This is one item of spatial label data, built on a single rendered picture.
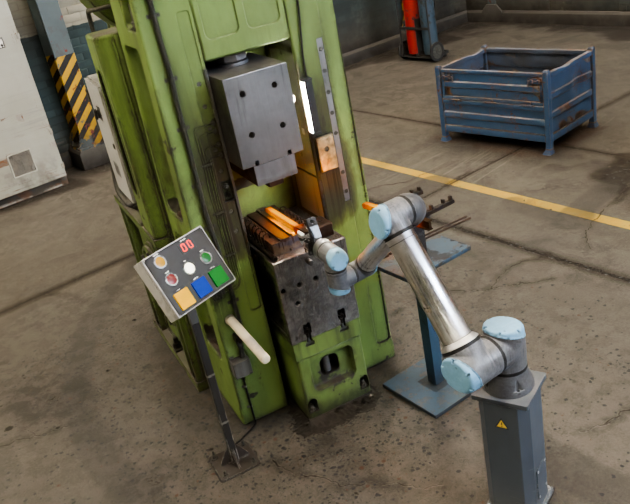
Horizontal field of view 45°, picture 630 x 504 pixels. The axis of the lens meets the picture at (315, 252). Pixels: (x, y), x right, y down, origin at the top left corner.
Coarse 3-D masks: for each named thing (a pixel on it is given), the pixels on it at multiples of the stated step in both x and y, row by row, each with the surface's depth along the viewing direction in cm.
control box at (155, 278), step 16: (176, 240) 321; (192, 240) 326; (208, 240) 331; (160, 256) 314; (176, 256) 319; (192, 256) 323; (144, 272) 311; (160, 272) 312; (176, 272) 316; (192, 272) 321; (160, 288) 310; (176, 288) 314; (192, 288) 318; (160, 304) 315; (176, 304) 312
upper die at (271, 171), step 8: (288, 152) 345; (272, 160) 339; (280, 160) 341; (288, 160) 343; (232, 168) 366; (240, 168) 355; (248, 168) 343; (256, 168) 337; (264, 168) 339; (272, 168) 340; (280, 168) 342; (288, 168) 344; (296, 168) 346; (248, 176) 348; (256, 176) 338; (264, 176) 340; (272, 176) 342; (280, 176) 343; (256, 184) 341; (264, 184) 341
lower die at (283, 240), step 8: (248, 216) 387; (256, 216) 384; (264, 216) 381; (288, 216) 376; (248, 224) 380; (256, 224) 378; (264, 224) 373; (272, 224) 371; (264, 232) 367; (272, 232) 363; (280, 232) 361; (288, 232) 357; (272, 240) 357; (280, 240) 354; (288, 240) 356; (296, 240) 358; (272, 248) 353; (280, 248) 355; (288, 248) 357; (296, 248) 359
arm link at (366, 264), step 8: (416, 200) 279; (416, 208) 278; (424, 208) 283; (416, 216) 279; (424, 216) 287; (416, 224) 289; (376, 240) 309; (368, 248) 317; (376, 248) 311; (384, 248) 309; (360, 256) 325; (368, 256) 318; (376, 256) 315; (384, 256) 316; (352, 264) 329; (360, 264) 326; (368, 264) 322; (376, 264) 322; (360, 272) 328; (368, 272) 328; (360, 280) 331
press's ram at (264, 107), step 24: (216, 72) 334; (240, 72) 324; (264, 72) 324; (216, 96) 332; (240, 96) 324; (264, 96) 328; (288, 96) 333; (240, 120) 326; (264, 120) 331; (288, 120) 336; (240, 144) 330; (264, 144) 335; (288, 144) 340
